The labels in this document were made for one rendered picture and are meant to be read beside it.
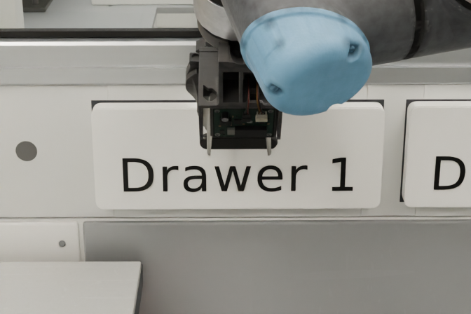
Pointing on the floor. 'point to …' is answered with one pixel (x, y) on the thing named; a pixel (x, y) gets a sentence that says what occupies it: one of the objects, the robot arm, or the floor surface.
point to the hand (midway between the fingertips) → (238, 126)
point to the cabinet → (268, 261)
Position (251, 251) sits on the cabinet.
